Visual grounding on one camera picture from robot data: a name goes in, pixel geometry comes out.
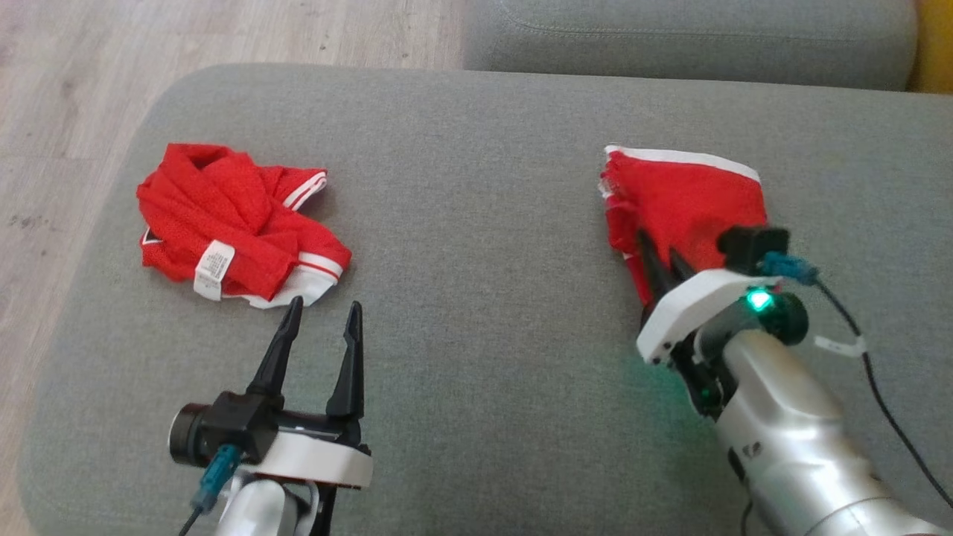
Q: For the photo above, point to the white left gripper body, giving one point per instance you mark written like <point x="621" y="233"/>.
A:
<point x="320" y="458"/>

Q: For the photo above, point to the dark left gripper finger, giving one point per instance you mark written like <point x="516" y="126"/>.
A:
<point x="277" y="357"/>
<point x="350" y="380"/>

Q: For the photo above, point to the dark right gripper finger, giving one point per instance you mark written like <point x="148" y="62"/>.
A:
<point x="651" y="268"/>
<point x="681" y="266"/>

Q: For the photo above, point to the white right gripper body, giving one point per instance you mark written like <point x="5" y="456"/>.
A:
<point x="685" y="316"/>

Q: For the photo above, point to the red white-trimmed shorts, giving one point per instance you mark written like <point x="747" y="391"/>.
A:
<point x="685" y="201"/>

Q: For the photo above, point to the red basketball jersey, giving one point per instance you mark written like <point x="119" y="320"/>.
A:
<point x="238" y="201"/>

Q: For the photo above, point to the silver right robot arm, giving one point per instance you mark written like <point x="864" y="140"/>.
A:
<point x="789" y="439"/>

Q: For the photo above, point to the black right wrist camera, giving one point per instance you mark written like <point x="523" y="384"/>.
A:
<point x="752" y="242"/>

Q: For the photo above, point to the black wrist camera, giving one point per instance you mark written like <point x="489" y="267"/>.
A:
<point x="231" y="424"/>
<point x="752" y="242"/>

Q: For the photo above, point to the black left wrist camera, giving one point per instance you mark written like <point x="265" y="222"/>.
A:
<point x="231" y="424"/>

